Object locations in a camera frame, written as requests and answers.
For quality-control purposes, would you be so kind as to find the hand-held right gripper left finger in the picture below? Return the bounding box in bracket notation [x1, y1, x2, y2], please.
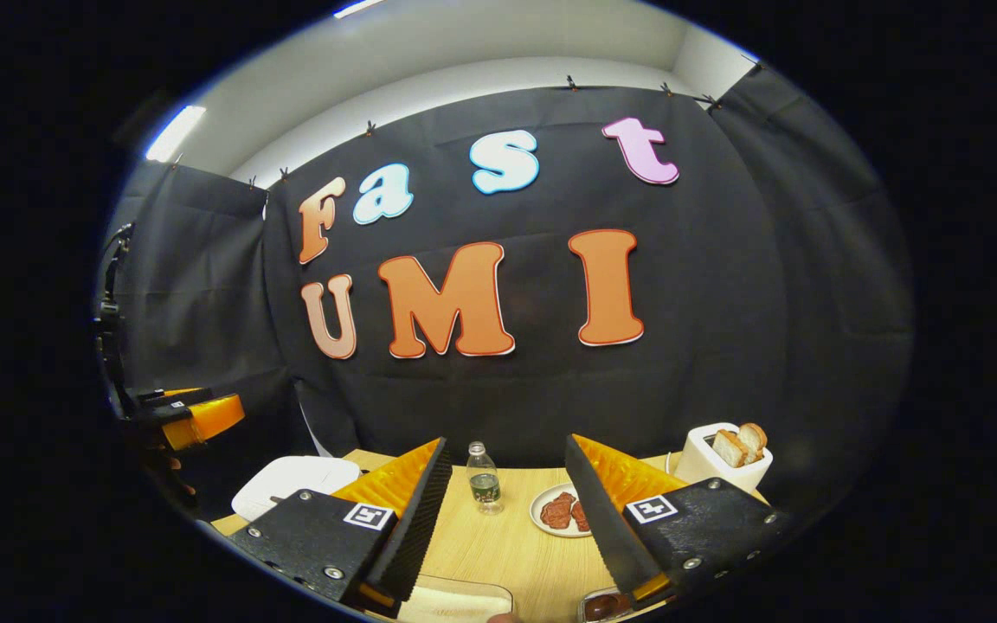
[226, 437, 453, 607]

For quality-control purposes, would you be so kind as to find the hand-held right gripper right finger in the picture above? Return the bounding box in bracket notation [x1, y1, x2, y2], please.
[564, 434, 789, 604]

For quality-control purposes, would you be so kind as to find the white rice container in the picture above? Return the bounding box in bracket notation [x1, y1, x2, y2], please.
[399, 575, 515, 623]

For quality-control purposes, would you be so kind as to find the white rice cooker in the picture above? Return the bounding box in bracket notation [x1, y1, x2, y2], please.
[232, 456, 363, 523]

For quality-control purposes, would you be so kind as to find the white round plate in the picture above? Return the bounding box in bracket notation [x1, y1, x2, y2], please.
[530, 483, 595, 539]

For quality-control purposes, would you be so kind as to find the clear plastic water bottle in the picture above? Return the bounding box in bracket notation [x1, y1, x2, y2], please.
[466, 441, 505, 517]

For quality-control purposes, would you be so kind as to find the white toaster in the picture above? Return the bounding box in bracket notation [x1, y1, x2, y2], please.
[673, 422, 774, 494]

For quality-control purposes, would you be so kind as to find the black backdrop cloth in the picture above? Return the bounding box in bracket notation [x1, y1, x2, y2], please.
[100, 65, 913, 520]

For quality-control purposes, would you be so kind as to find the row of black cloth clips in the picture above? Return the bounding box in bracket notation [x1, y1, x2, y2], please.
[174, 59, 763, 187]

